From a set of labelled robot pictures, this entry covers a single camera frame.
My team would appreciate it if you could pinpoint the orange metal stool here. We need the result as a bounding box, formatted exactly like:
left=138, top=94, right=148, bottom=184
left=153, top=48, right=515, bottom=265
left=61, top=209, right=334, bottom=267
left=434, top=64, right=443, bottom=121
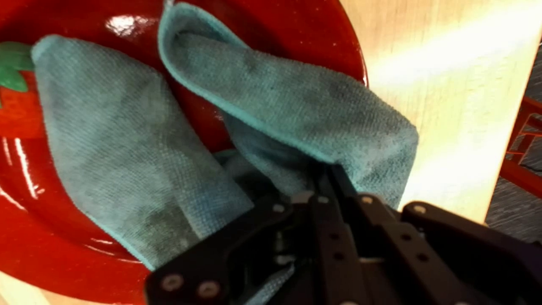
left=487, top=93, right=542, bottom=199

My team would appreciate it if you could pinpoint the blue microfibre towel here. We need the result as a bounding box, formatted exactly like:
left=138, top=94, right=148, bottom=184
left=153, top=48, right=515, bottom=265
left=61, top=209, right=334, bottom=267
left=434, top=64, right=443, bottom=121
left=31, top=1, right=421, bottom=305

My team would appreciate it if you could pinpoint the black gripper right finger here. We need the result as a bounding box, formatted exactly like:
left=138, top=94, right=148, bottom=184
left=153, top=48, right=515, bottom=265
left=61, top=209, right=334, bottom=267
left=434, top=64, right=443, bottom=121
left=329, top=164, right=542, bottom=305

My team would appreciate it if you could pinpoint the orange red plate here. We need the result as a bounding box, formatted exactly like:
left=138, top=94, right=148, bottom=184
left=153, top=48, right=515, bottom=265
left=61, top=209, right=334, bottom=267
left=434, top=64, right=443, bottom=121
left=0, top=0, right=371, bottom=305

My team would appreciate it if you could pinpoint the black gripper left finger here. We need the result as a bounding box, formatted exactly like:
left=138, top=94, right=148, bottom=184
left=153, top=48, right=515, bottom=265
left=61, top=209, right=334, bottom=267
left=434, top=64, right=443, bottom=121
left=143, top=167, right=356, bottom=305

